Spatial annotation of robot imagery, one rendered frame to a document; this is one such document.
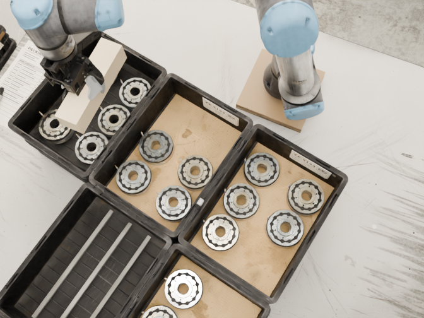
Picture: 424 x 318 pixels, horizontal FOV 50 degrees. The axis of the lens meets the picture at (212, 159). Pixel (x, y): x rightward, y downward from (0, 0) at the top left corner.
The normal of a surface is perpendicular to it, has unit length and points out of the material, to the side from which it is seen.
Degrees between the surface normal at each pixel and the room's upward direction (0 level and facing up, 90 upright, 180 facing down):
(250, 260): 0
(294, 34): 83
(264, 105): 1
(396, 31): 0
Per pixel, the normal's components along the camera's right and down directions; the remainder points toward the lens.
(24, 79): -0.04, -0.32
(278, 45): 0.11, 0.89
